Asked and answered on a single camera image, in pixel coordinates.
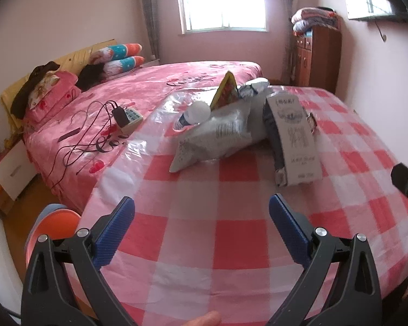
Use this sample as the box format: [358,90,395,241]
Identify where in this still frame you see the white milk carton box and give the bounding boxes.
[262,91,322,187]

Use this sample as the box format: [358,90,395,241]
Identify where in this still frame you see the white power strip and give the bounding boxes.
[121,108,144,136]

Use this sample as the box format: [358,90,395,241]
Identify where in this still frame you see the black cables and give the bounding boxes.
[47,99,130,191]

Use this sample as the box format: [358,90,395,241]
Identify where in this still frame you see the grey curtain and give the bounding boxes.
[282,0,293,83]
[141,0,160,59]

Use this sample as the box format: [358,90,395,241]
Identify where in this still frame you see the white nightstand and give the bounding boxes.
[0,140,37,201]

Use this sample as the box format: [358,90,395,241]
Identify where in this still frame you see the window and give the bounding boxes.
[177,0,267,34]

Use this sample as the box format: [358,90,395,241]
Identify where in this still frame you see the cartoon bolster pillow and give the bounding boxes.
[103,56,145,77]
[88,43,142,65]

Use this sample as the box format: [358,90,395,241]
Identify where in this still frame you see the yellow headboard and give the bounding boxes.
[1,39,117,134]

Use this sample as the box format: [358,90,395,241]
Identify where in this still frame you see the lower cartoon bolster pillow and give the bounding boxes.
[103,56,145,77]

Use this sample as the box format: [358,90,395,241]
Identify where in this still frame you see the left hand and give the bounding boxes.
[183,311,222,326]

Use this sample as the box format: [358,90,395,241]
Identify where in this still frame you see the pink bed with bedspread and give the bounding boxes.
[23,61,262,212]

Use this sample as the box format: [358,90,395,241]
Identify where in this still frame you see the grey curtain left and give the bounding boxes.
[141,0,160,59]

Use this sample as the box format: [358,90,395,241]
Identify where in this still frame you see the black power adapter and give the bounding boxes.
[112,106,130,128]

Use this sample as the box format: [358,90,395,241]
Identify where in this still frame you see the grey white mailer bag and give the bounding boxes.
[169,100,254,173]

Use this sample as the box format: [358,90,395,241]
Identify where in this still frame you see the yellow snack bag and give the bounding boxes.
[210,71,239,110]

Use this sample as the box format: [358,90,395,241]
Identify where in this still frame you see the orange round stool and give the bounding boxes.
[25,204,81,266]

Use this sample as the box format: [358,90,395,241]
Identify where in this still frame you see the pink checkered tablecloth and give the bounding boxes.
[80,87,408,325]

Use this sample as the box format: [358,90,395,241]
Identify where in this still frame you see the floral pillow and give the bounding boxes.
[28,71,60,110]

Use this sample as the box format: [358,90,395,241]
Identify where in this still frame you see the white plastic bottle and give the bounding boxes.
[173,101,211,131]

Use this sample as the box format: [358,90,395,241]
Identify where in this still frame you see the folded blankets on cabinet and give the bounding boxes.
[291,7,339,35]

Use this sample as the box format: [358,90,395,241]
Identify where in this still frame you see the black garment by pillows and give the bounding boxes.
[76,63,104,92]

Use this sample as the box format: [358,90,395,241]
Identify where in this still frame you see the dark brown garment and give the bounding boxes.
[11,61,60,120]

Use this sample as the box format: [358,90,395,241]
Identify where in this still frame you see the grey curtain right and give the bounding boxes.
[282,0,293,83]

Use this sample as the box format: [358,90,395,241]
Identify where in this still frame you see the upper cartoon bolster pillow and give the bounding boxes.
[88,43,142,65]

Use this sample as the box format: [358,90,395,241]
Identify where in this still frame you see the brown wooden cabinet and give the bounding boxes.
[292,26,342,94]

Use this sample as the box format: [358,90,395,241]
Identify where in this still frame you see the white Magicday bag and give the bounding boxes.
[237,77,270,99]

